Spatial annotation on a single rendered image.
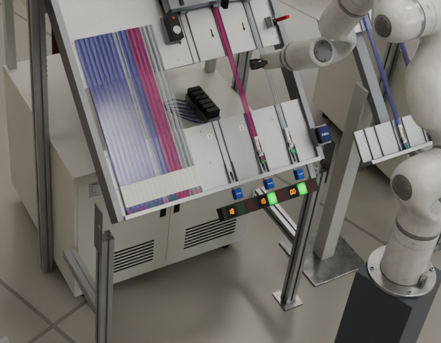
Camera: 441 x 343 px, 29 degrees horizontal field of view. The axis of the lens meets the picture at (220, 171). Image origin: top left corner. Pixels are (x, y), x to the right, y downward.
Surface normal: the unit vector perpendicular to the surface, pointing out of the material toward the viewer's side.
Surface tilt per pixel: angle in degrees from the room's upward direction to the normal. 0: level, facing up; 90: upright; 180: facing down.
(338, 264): 0
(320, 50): 52
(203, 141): 43
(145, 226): 90
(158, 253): 90
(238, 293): 0
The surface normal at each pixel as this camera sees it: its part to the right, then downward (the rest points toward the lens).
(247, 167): 0.41, -0.14
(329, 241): 0.50, 0.61
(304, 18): 0.11, -0.75
